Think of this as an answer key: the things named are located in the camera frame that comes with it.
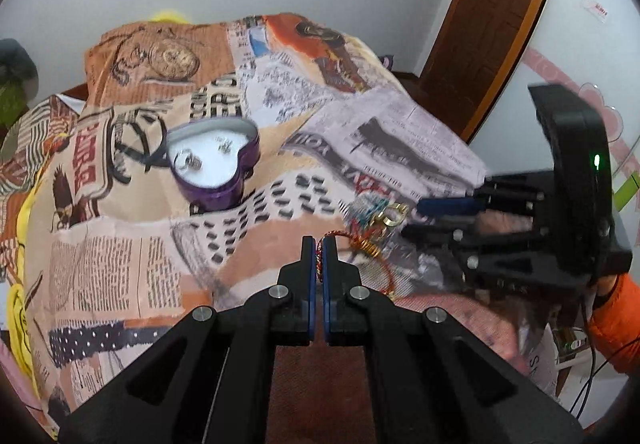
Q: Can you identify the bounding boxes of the yellow cloth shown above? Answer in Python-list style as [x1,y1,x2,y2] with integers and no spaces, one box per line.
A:
[6,184,43,400]

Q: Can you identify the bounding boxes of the brown wooden door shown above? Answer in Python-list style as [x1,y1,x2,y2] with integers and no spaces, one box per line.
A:
[417,0,566,144]

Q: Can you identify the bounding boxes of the black cable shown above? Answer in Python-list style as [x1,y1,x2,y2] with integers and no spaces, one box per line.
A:
[565,304,640,420]

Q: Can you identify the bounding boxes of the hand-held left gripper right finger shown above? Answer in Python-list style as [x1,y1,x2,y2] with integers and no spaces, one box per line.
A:
[322,235,587,444]

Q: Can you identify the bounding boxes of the printed newspaper-pattern blanket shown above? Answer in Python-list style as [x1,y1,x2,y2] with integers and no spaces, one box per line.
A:
[0,13,561,431]

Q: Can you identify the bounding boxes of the multicoloured beaded bracelet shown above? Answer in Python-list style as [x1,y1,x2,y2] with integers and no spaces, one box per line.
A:
[347,197,391,237]

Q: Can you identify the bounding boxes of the red string bracelet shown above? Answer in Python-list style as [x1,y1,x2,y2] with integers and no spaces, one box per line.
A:
[324,229,397,301]

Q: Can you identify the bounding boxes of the grey green plush item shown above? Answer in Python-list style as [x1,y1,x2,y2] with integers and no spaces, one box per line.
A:
[0,38,41,130]

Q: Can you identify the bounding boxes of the silver rings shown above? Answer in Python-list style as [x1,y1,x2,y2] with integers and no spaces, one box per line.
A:
[172,149,203,175]

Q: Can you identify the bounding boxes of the person's right forearm orange sleeve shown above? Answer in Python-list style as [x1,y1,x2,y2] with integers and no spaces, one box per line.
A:
[586,271,640,376]

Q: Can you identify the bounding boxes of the purple heart-shaped tin box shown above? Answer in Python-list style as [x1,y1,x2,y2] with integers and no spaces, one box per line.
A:
[164,118,261,214]

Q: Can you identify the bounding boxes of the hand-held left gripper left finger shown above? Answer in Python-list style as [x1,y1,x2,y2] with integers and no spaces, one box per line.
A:
[57,235,318,444]

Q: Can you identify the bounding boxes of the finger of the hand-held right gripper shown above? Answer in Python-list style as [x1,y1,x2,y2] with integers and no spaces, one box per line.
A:
[416,171,556,221]
[400,215,551,299]

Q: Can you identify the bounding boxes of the yellow plush item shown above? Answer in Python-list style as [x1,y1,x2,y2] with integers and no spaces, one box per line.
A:
[150,8,193,24]

